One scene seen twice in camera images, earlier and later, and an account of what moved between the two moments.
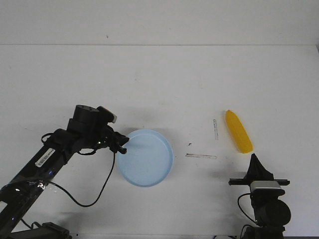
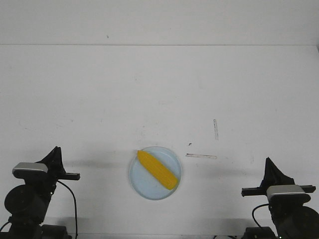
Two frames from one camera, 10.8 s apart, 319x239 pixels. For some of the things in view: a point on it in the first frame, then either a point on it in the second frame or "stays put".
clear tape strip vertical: x=216 y=129 stays put
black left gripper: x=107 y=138 → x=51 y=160
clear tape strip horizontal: x=201 y=156 stays put
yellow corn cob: x=239 y=131 → x=158 y=170
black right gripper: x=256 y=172 → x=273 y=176
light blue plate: x=149 y=158 → x=144 y=183
